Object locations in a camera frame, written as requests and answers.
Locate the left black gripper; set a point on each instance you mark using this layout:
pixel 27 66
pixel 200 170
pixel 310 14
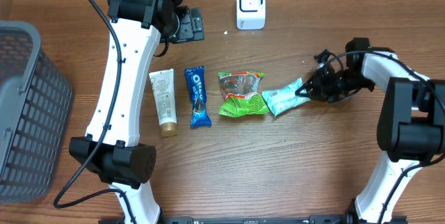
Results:
pixel 192 24

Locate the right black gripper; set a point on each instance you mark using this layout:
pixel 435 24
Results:
pixel 321 92

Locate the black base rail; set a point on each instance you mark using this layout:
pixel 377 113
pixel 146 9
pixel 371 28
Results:
pixel 313 219

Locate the white cream tube gold cap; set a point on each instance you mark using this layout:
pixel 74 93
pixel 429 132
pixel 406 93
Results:
pixel 163 87

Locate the white barcode scanner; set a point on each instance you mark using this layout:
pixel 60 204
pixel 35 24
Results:
pixel 250 14

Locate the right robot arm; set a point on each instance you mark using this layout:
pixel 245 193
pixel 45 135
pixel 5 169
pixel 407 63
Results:
pixel 410 131

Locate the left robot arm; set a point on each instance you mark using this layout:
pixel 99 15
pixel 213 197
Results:
pixel 110 146

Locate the grey plastic mesh basket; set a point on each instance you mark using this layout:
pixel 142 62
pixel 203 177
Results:
pixel 36 102

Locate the mint green wipes pack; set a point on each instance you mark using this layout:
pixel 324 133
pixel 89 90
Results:
pixel 283 99

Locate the blue Oreo cookie pack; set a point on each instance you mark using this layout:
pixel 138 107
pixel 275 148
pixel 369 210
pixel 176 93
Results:
pixel 196 86

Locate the green snack bag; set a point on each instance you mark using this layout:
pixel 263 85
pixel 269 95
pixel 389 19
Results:
pixel 240 91

